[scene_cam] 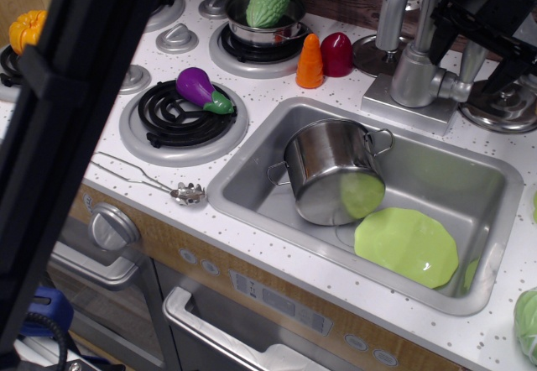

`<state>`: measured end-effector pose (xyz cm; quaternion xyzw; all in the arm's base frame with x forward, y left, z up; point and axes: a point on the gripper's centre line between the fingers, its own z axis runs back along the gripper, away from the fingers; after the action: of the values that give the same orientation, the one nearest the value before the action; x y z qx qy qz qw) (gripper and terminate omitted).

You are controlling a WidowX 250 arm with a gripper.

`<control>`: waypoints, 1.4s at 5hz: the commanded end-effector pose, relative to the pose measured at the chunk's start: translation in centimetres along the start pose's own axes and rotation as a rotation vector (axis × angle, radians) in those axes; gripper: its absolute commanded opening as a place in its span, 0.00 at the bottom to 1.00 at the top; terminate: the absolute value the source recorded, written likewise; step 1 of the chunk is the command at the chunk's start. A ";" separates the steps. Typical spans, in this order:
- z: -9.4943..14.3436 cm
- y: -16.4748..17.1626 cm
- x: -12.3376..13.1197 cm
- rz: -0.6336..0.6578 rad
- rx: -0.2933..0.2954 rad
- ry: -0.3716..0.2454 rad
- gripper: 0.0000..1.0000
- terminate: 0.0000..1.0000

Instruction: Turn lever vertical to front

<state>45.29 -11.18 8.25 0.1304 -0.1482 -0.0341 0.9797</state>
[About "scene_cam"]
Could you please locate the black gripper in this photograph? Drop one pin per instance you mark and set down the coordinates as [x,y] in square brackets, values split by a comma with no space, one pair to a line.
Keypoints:
[493,24]

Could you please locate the silver faucet lever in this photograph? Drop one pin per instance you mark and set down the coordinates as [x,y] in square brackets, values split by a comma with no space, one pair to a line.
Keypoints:
[472,60]

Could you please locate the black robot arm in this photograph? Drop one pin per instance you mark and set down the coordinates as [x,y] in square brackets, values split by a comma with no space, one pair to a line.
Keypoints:
[61,117]

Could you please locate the steel pot lid right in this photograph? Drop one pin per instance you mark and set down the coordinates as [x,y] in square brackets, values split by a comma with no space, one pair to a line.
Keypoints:
[512,110]

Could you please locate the silver toy faucet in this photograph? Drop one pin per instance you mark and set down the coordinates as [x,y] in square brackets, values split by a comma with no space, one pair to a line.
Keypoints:
[418,94]

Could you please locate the steel lid behind faucet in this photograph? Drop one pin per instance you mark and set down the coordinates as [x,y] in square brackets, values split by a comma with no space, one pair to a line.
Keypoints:
[372,61]

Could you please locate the red toy pepper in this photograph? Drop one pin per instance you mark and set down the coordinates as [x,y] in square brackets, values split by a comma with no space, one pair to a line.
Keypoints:
[336,52]

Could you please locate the silver sink basin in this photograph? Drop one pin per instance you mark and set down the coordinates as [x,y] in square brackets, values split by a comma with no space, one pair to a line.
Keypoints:
[475,197]

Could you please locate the orange toy carrot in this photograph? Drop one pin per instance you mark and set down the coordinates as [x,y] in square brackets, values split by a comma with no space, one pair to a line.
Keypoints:
[309,72]

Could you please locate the stainless steel pot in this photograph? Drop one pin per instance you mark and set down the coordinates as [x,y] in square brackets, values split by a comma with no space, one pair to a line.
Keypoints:
[333,171]

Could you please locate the small steel saucepan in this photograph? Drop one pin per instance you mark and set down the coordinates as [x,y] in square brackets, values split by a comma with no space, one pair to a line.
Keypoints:
[286,29]

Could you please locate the green plastic plate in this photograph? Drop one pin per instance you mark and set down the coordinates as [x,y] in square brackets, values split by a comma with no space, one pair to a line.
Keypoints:
[410,244]

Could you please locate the rear black stove burner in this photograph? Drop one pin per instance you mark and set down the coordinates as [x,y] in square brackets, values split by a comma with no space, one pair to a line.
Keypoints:
[263,62]

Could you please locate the black stove burner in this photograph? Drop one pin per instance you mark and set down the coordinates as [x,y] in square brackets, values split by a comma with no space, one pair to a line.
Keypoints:
[161,127]
[263,62]

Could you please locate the green toy bitter melon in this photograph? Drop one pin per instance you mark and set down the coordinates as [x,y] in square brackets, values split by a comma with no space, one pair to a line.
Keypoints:
[265,14]

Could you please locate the green toy cabbage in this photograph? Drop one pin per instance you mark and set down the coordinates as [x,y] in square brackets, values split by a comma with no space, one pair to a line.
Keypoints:
[525,323]

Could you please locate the silver stove knob rear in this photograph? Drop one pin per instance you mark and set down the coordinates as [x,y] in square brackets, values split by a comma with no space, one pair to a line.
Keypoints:
[213,9]

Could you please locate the silver stove knob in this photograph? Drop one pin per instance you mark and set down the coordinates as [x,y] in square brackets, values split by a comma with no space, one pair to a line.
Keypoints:
[213,9]
[177,40]
[136,79]

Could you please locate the purple toy eggplant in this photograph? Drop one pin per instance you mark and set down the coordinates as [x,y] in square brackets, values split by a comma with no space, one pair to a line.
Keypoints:
[195,86]

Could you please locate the silver stove knob middle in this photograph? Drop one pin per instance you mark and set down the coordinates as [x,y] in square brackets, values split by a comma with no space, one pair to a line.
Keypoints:
[177,40]

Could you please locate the rear left stove burner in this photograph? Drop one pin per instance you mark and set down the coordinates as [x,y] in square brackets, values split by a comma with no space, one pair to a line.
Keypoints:
[165,12]

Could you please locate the front black stove burner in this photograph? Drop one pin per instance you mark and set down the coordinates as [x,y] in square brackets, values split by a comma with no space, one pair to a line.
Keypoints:
[161,127]

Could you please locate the metal pasta spoon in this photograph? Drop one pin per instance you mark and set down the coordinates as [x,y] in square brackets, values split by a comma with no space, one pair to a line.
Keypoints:
[184,194]

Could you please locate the silver stove knob front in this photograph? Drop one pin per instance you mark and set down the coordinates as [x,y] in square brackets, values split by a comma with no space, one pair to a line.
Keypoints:
[136,79]

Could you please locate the silver oven dial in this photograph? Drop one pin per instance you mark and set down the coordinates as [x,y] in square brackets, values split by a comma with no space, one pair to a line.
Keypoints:
[111,229]

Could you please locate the orange toy pumpkin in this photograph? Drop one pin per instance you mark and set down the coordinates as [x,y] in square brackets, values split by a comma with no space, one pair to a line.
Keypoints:
[26,30]

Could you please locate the far left stove burner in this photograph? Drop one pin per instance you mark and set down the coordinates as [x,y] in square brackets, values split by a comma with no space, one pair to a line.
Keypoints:
[11,76]

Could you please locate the blue clamp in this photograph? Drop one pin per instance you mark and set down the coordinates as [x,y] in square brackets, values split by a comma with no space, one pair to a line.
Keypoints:
[54,311]

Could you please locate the silver dishwasher handle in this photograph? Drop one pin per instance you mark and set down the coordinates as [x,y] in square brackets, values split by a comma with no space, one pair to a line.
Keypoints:
[223,345]

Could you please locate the silver oven door handle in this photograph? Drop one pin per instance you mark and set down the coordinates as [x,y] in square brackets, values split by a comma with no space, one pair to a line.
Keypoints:
[120,274]

